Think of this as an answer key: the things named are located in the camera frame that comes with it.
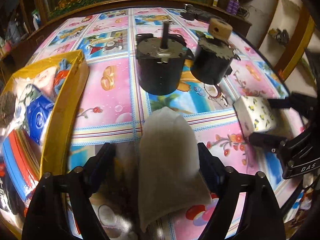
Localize colourful patterned tablecloth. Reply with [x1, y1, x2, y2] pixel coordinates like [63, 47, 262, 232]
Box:
[24, 6, 303, 240]

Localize purple bottles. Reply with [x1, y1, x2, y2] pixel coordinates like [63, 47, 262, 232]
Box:
[226, 0, 240, 15]

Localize black plastic gadget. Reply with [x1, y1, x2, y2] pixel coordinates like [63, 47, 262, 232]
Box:
[180, 4, 223, 23]

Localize black motor with shaft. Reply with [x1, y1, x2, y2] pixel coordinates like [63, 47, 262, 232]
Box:
[136, 20, 194, 95]

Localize black labelled packet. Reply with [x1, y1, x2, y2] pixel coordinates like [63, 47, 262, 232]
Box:
[1, 162, 18, 215]

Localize white cloth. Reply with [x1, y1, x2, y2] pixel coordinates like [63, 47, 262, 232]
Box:
[138, 107, 211, 231]

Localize pink rose tissue pack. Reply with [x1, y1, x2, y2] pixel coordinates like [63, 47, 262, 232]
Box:
[14, 67, 56, 98]

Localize lemon pattern tissue pack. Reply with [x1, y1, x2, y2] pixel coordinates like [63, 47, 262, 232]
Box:
[233, 96, 277, 137]

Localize black motor with tan roller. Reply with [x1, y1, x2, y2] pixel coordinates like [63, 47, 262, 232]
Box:
[190, 18, 240, 85]

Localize yellow cardboard box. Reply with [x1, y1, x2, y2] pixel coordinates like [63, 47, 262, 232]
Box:
[0, 49, 90, 238]

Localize yellow green sponge pack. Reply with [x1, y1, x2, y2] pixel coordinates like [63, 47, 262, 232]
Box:
[2, 129, 39, 204]

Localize brown furry soft object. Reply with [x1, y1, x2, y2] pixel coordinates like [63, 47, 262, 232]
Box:
[0, 91, 16, 128]

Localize blue white plastic pack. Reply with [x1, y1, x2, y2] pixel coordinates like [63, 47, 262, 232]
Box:
[26, 94, 54, 145]

